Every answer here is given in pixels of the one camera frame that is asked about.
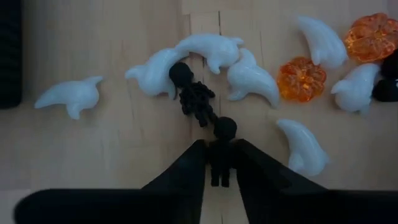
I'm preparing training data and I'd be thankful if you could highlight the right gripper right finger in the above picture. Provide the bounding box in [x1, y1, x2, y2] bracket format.
[232, 138, 328, 224]

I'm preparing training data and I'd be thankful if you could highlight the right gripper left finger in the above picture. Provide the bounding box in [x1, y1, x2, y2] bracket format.
[141, 139, 208, 224]

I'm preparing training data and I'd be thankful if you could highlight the white plastic ghost figure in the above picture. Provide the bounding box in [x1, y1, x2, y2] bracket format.
[34, 75, 103, 121]
[275, 118, 330, 177]
[124, 47, 187, 100]
[174, 33, 245, 75]
[297, 15, 348, 69]
[226, 47, 280, 108]
[330, 63, 382, 116]

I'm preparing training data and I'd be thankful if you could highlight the black slotted plastic basket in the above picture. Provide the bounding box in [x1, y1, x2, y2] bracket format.
[0, 0, 23, 110]

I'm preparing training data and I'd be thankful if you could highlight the orange translucent plastic pumpkin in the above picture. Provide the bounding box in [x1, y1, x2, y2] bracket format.
[276, 56, 327, 103]
[343, 12, 398, 65]

